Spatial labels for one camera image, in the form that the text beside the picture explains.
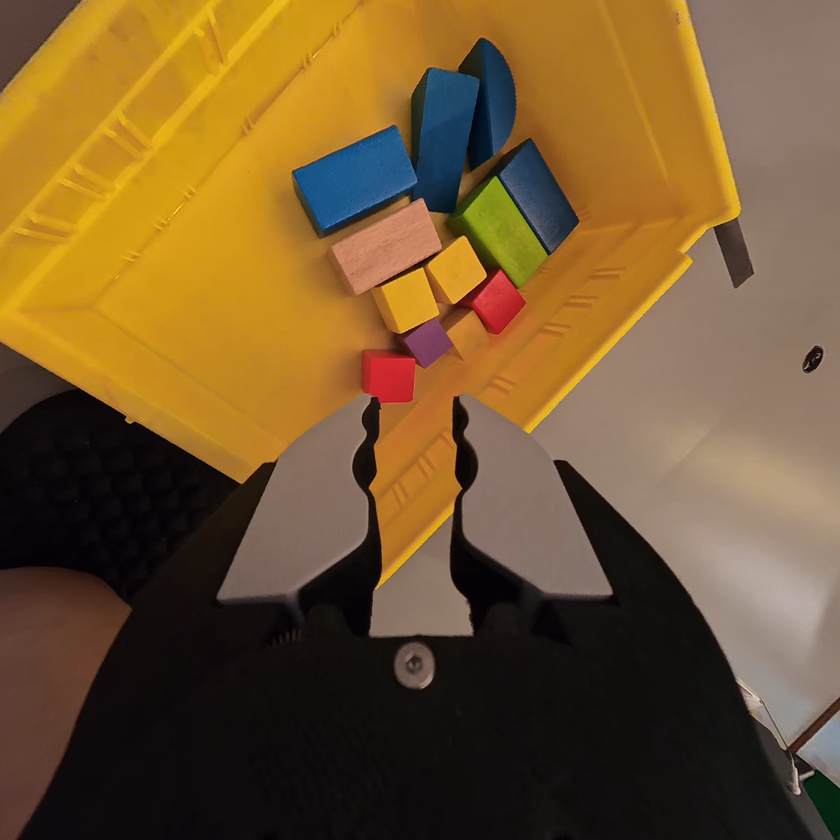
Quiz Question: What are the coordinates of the purple wooden cube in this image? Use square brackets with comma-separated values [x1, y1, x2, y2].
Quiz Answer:
[397, 318, 454, 368]

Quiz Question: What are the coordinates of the blue half-round wooden block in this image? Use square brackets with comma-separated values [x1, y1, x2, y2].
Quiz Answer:
[458, 37, 518, 172]

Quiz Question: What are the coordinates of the green wooden block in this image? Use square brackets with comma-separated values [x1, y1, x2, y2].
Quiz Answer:
[446, 176, 549, 290]

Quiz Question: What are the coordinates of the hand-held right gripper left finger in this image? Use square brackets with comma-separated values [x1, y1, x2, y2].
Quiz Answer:
[217, 394, 383, 630]

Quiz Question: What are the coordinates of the beige long wooden block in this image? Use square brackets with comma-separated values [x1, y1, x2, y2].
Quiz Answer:
[328, 198, 442, 296]

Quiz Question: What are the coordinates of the yellow plastic bin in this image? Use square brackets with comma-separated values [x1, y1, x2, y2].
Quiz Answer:
[0, 0, 742, 588]

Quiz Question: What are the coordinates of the blue rectangular wooden block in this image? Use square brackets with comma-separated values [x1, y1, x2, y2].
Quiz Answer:
[493, 138, 580, 256]
[411, 67, 481, 214]
[292, 125, 419, 238]

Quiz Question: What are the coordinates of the person's right forearm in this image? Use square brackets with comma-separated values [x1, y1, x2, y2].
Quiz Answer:
[0, 566, 134, 840]

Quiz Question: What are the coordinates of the red wooden cube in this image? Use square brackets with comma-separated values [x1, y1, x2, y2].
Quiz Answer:
[459, 268, 527, 336]
[361, 350, 416, 403]

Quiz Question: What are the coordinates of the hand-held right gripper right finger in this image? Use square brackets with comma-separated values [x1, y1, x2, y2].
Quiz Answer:
[450, 392, 614, 626]

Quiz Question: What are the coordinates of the orange wooden cube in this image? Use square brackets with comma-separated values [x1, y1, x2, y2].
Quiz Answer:
[441, 307, 490, 361]
[425, 235, 488, 304]
[373, 266, 439, 334]

